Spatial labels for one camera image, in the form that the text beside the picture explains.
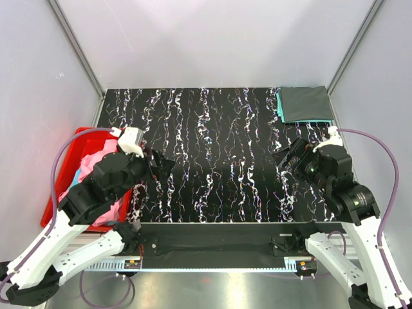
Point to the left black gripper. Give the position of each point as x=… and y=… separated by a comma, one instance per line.
x=161, y=172

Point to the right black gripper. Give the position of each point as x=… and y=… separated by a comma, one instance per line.
x=300, y=149

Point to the pink t shirt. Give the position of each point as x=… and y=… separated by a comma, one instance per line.
x=92, y=153

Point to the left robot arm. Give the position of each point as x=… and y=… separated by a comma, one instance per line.
x=37, y=274

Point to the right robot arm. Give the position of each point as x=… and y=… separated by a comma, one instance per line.
x=376, y=283

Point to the folded teal t shirt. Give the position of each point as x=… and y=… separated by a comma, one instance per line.
x=281, y=114

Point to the folded dark grey t shirt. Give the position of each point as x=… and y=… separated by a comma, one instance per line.
x=305, y=104

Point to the red plastic bin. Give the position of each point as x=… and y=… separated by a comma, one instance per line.
x=70, y=163

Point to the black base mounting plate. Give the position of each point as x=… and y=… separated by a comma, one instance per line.
x=218, y=245

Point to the light blue t shirt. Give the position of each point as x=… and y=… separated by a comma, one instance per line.
x=75, y=180

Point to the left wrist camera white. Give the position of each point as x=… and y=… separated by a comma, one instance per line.
x=130, y=141

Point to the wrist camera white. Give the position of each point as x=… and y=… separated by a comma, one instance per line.
x=130, y=141
x=334, y=139

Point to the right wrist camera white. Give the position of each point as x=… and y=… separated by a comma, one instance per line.
x=334, y=139

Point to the slotted cable duct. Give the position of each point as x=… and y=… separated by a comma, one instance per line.
x=129, y=265

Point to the right aluminium frame post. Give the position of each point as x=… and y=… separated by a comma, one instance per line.
x=360, y=35

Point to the aluminium frame post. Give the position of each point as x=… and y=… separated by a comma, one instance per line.
x=360, y=35
x=69, y=34

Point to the left aluminium frame post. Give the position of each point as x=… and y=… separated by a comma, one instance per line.
x=69, y=34

